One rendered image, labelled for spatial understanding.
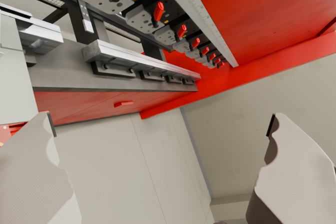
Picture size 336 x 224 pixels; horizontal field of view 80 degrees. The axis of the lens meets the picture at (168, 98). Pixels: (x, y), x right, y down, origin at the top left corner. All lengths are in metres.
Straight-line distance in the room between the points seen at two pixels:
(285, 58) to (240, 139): 2.10
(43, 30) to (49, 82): 0.17
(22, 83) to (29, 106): 0.05
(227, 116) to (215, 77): 1.72
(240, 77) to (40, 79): 2.00
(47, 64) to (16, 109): 0.30
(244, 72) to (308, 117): 1.97
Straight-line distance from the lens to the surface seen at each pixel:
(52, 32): 0.76
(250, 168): 4.27
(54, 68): 0.82
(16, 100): 0.55
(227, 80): 2.40
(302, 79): 4.03
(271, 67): 2.40
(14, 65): 0.59
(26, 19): 0.68
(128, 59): 1.04
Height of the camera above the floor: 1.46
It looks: 22 degrees down
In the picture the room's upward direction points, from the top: 69 degrees clockwise
